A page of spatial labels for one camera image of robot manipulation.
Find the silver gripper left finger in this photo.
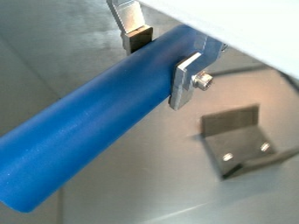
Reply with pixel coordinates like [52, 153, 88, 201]
[107, 0, 153, 54]

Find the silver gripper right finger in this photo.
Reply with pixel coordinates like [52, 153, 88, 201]
[169, 32, 224, 110]

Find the blue cylinder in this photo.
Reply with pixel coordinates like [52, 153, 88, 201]
[0, 25, 199, 213]

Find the black curved cradle stand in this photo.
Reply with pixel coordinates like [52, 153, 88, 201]
[200, 104, 299, 179]

